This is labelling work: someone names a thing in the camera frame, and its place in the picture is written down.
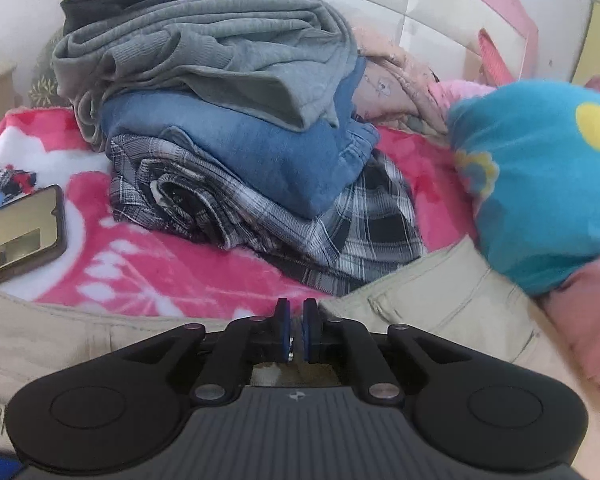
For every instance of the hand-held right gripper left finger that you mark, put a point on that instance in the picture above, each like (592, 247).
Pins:
(283, 332)

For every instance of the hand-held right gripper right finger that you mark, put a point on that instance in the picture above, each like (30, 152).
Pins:
(308, 332)

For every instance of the beige pants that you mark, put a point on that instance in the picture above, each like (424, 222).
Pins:
(430, 290)

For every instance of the black white plaid shirt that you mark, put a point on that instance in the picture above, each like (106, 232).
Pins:
(370, 230)

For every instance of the blue jeans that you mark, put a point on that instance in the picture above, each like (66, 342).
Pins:
(260, 160)

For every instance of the blue pillow with yellow dot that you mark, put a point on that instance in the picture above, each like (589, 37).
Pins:
(530, 185)

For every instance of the pale pink floral garment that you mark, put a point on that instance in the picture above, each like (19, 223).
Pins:
(395, 80)

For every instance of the smartphone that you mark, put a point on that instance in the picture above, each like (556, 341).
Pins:
(20, 230)

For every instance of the pink grey floral quilt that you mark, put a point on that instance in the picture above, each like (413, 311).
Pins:
(595, 320)

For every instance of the pink cushion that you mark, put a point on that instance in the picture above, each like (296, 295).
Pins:
(492, 55)

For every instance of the pink white padded headboard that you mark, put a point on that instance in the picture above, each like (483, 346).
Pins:
(430, 15)

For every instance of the green leaf print pillow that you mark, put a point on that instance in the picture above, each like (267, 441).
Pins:
(45, 85)

